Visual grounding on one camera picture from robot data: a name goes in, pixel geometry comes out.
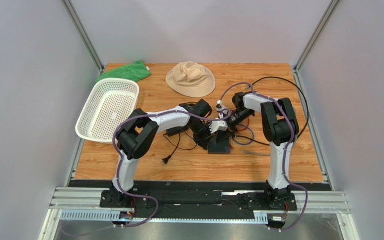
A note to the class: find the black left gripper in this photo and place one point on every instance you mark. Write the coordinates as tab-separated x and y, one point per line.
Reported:
203	140

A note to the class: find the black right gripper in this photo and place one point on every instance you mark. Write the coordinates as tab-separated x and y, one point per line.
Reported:
227	121

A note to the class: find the black Mercury network switch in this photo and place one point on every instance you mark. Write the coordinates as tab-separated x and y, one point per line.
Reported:
220	143

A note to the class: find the black power adapter with cord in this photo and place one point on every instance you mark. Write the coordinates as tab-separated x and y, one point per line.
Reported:
174	135

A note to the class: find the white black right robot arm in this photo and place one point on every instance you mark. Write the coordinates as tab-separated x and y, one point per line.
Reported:
281	129

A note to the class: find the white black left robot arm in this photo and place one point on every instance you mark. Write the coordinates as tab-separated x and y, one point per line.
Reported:
135	138

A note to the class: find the beige bucket hat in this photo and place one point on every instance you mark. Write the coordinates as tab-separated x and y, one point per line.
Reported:
191	79

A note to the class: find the green cloth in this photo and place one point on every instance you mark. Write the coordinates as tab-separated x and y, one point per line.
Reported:
135	72

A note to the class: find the white perforated plastic basket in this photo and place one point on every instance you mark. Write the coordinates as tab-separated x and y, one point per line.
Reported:
111	102

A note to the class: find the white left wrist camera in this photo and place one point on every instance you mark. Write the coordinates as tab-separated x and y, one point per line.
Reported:
218	124

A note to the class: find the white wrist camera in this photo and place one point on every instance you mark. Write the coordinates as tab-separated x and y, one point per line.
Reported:
222	110
218	124

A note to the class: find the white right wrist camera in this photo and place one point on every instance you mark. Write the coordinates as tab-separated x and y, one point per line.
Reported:
222	110

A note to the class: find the aluminium front rail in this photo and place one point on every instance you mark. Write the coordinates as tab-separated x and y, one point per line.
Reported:
77	204

